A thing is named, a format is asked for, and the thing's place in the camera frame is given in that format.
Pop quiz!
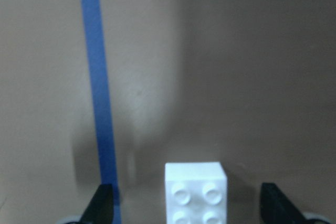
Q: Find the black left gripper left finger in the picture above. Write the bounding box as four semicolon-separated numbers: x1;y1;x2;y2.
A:
80;184;114;224

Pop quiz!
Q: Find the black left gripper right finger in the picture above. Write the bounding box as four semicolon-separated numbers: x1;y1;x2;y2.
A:
259;183;307;223

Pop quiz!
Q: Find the white block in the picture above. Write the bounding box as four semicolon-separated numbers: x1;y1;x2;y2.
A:
164;162;228;224

